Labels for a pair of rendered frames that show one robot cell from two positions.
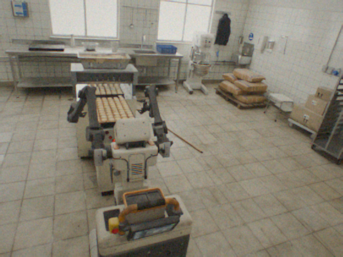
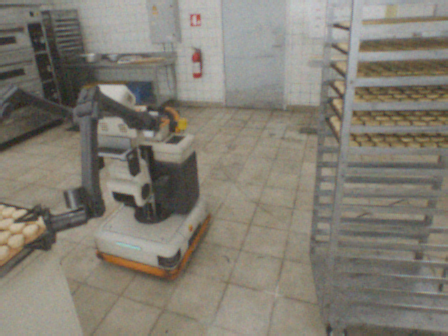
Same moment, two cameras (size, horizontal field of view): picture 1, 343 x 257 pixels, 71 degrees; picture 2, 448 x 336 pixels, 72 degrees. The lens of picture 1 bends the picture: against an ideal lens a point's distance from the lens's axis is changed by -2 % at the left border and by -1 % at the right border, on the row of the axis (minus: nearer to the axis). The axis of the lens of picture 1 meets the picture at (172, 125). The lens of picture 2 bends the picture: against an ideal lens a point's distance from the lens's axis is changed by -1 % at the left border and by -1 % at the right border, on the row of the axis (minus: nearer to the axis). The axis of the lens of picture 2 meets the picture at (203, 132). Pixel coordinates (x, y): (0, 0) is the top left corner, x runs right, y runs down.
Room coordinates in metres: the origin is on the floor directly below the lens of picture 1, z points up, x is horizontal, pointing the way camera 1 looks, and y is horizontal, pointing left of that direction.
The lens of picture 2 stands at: (2.13, 1.80, 1.59)
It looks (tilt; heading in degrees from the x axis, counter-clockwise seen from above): 21 degrees down; 227
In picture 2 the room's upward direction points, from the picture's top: 4 degrees counter-clockwise
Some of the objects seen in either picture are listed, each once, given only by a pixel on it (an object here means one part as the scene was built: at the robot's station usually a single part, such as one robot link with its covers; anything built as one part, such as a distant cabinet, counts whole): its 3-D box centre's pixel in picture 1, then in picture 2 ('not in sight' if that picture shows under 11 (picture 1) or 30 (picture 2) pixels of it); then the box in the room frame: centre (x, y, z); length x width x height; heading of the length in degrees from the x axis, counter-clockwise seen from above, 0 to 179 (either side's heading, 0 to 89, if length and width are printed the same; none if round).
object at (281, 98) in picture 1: (281, 107); not in sight; (4.80, -2.19, 0.23); 0.45 x 0.45 x 0.46; 16
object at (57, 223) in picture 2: not in sight; (58, 223); (1.91, 0.85, 0.99); 0.07 x 0.07 x 0.10; 69
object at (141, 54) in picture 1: (103, 62); not in sight; (5.17, 1.64, 0.61); 3.40 x 0.70 x 1.22; 114
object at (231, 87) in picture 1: (235, 87); not in sight; (5.53, -1.34, 0.32); 0.72 x 0.42 x 0.17; 28
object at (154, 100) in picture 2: not in sight; (121, 83); (-0.63, -3.21, 0.49); 1.90 x 0.72 x 0.98; 114
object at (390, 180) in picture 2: not in sight; (377, 180); (0.48, 1.38, 0.69); 0.64 x 0.03 x 0.03; 125
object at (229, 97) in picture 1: (240, 97); not in sight; (5.62, -1.53, 0.06); 1.20 x 0.80 x 0.11; 26
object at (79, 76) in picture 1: (104, 81); not in sight; (2.76, 0.86, 1.01); 0.72 x 0.33 x 0.34; 113
